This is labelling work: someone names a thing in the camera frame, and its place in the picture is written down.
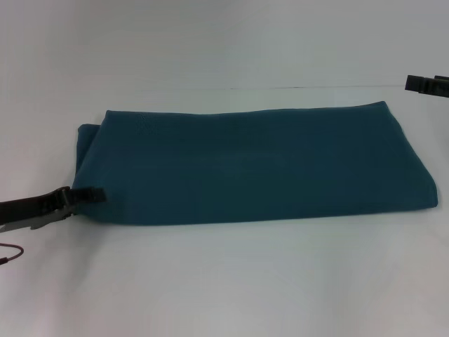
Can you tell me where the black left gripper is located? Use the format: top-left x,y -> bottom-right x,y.
0,187 -> 107,233

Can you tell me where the blue shirt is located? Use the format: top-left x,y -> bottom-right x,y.
72,100 -> 440,226

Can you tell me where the thin red cable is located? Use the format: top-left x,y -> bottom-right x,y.
0,242 -> 25,265

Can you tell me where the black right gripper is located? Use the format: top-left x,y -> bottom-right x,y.
405,74 -> 449,99

